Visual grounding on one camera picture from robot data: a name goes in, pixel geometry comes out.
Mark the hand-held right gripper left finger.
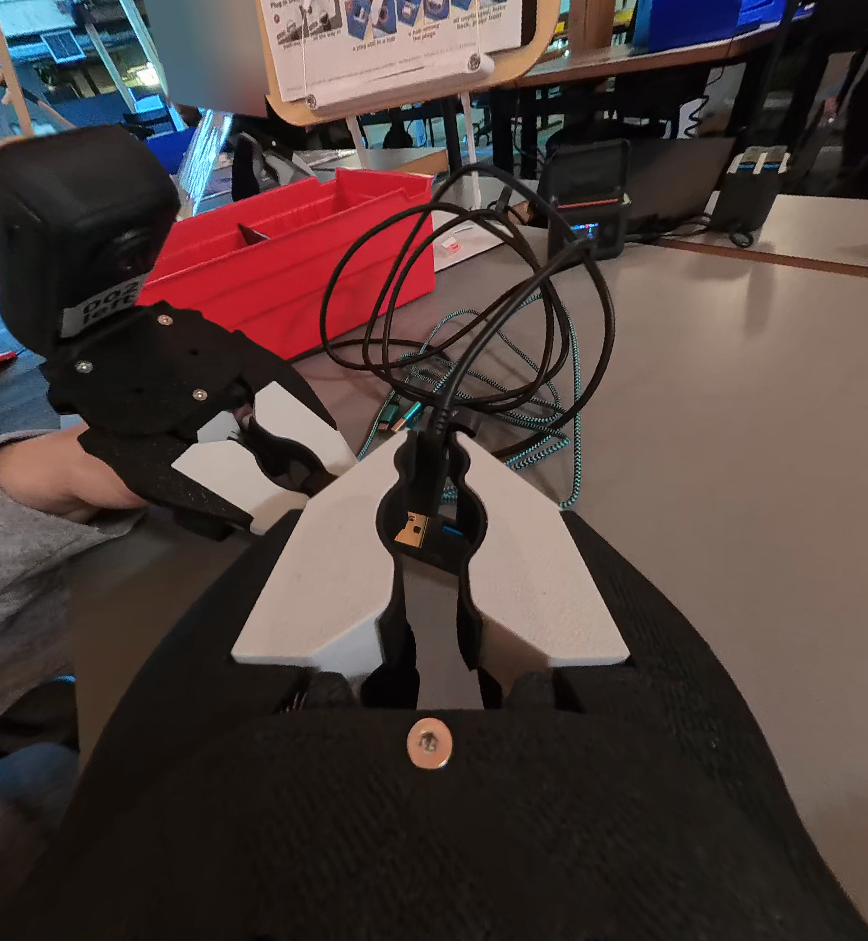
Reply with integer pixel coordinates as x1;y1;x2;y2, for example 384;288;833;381
231;431;420;703

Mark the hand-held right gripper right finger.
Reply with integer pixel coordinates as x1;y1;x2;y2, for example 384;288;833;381
452;431;632;670

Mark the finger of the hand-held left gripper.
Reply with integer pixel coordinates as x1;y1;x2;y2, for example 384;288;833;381
171;440;310;535
235;381;359;494

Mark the black usb hub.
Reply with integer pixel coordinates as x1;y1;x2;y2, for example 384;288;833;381
397;515;482;578

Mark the black usb cable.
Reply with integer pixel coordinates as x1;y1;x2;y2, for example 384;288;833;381
320;163;616;548

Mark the person's left hand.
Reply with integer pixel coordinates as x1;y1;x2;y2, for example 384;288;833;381
0;430;144;524

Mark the red plastic bin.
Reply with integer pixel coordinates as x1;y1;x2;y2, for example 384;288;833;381
136;168;436;361

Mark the clear acrylic sheet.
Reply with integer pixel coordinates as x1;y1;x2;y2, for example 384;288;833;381
176;110;235;207

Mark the dark grey bag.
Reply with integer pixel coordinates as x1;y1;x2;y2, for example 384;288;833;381
231;134;317;201

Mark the white board stand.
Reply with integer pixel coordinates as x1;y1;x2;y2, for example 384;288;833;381
457;92;486;214

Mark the printed instruction poster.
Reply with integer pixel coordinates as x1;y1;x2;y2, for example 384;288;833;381
257;0;523;104

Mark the black power station with screen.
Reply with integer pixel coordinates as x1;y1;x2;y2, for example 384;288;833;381
546;140;632;260

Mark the person's leg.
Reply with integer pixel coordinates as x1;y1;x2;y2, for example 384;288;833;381
0;743;82;905

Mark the dark grey laptop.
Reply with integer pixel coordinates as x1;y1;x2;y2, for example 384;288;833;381
625;136;738;222

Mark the black battery charger case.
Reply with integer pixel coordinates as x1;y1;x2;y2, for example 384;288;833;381
712;146;791;232

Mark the wooden poster board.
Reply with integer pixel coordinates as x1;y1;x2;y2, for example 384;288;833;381
261;0;561;129

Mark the wooden background table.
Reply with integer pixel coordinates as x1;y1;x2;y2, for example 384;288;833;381
493;22;795;177

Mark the blue storage bin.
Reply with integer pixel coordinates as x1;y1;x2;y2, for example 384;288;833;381
634;0;742;52
739;0;798;29

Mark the teal braided cable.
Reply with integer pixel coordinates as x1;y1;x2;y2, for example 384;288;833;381
356;309;585;510

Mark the wooden easel frame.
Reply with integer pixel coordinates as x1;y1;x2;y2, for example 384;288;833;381
0;0;74;137

